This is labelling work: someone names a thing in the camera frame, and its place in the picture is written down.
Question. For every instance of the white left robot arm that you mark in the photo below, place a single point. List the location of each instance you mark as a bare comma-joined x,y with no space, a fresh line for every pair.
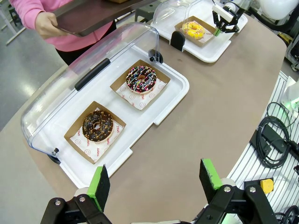
290,95

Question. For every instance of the black power adapter box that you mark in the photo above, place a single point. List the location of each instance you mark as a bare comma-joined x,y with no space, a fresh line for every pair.
273,137

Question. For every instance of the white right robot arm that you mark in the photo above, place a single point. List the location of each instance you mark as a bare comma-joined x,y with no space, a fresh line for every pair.
278,9

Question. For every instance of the brown cardboard donut tray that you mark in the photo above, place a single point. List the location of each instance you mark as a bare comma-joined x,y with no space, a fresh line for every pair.
72,130
119,82
119,1
205,23

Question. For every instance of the clear plastic dome lid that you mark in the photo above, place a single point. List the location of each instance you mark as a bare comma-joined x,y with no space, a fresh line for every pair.
168,9
58,88

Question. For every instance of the white printed paper liner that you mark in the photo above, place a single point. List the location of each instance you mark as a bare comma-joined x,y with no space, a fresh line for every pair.
93,151
208,37
140,100

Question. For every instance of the person's right forearm pink sleeve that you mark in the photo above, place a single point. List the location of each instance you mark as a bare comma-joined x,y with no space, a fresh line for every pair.
28,11

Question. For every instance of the white slatted robot platform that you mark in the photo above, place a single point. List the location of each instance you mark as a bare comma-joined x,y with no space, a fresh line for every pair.
252,168

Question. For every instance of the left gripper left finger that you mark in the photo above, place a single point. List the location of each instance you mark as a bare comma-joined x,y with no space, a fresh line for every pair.
99,186

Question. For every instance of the grey plastic stool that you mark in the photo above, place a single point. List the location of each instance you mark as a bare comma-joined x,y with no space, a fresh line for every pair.
146,12

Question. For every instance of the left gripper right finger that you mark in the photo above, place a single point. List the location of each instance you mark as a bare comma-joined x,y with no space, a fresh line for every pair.
210,179

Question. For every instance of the black serving tray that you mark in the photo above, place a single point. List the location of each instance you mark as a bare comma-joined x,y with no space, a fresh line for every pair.
93,16

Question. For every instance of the chocolate donut colourful sprinkles drizzle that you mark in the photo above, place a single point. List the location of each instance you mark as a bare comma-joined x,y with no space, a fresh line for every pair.
141,80

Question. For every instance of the chocolate donut orange sprinkles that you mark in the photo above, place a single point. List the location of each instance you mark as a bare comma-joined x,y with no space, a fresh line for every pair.
98,126

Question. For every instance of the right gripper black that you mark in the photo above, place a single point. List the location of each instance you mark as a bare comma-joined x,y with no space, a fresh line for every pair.
234,8

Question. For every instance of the black lid hinge bracket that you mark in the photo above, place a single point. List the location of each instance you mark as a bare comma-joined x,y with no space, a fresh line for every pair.
177,40
157,57
54,156

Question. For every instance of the white display case base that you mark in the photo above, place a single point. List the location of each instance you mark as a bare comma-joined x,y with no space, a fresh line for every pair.
168,98
210,52

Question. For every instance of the yellow glazed sprinkled donut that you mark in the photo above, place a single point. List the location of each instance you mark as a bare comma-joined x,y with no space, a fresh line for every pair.
194,30

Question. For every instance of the person's right hand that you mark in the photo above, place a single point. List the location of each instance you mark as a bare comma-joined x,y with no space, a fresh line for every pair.
46,24

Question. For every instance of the person torso pink hoodie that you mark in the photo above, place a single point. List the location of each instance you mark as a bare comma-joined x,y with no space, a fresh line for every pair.
70,43

